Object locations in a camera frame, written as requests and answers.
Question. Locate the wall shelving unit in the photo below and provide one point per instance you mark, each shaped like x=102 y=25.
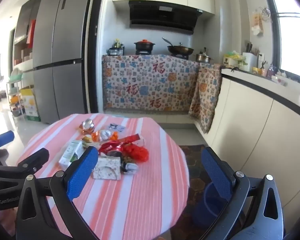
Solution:
x=22 y=42

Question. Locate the white rack with basins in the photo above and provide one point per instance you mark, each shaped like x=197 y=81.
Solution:
x=14 y=90

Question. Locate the black white printed packet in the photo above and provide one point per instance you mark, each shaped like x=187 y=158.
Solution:
x=115 y=127

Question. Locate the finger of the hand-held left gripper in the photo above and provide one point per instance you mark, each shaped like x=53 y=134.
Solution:
x=33 y=158
x=4 y=138

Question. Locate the red plastic bag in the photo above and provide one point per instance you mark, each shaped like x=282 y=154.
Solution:
x=137 y=153

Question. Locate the small black white wrapper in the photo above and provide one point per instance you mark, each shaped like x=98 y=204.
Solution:
x=129 y=167

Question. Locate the large printed cloth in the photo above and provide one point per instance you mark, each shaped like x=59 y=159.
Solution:
x=150 y=85

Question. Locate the window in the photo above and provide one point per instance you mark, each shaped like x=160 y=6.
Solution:
x=293 y=30

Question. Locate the black clay pot orange lid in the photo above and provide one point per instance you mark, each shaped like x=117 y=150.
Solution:
x=144 y=45

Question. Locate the small bottles on counter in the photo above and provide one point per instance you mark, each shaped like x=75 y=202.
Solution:
x=270 y=71

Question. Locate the yellow green plastic bags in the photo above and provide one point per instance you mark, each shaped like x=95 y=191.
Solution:
x=232 y=56

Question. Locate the grey refrigerator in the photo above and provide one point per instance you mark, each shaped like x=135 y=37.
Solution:
x=60 y=55

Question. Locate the white green carton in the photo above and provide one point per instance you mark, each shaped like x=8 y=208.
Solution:
x=70 y=155

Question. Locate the white utensil holder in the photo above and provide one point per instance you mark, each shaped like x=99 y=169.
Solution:
x=248 y=60

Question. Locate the blue mesh basket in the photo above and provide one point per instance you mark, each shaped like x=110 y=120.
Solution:
x=208 y=213

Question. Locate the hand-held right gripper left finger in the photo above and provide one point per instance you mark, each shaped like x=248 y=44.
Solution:
x=82 y=173

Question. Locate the wall hanging packet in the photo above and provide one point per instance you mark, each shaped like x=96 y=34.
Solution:
x=258 y=22

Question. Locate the dark wok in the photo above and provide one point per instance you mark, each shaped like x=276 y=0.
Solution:
x=180 y=50

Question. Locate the stack of cardboard boxes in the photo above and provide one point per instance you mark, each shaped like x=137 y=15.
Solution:
x=30 y=105

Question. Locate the red strip packet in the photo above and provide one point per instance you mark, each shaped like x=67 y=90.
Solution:
x=130 y=139

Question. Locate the black range hood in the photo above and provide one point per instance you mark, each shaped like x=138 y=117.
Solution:
x=162 y=17

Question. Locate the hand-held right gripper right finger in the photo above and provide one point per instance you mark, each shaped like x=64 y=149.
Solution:
x=215 y=175

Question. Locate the condiment rack with bottles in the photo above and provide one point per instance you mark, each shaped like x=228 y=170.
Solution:
x=116 y=48

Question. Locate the cream base cabinet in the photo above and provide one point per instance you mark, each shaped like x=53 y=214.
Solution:
x=265 y=135

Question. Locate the small printed cloth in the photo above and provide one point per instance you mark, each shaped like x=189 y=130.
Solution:
x=206 y=92

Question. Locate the pink striped tablecloth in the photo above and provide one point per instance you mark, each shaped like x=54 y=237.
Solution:
x=145 y=185

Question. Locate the hexagon patterned rug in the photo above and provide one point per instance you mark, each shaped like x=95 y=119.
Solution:
x=192 y=155

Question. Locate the steel pot with lid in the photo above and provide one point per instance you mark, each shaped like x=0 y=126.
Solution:
x=203 y=57

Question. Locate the red paper bag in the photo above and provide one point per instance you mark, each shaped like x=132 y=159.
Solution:
x=31 y=33

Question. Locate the patterned tissue box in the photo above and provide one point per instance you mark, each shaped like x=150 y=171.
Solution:
x=107 y=168

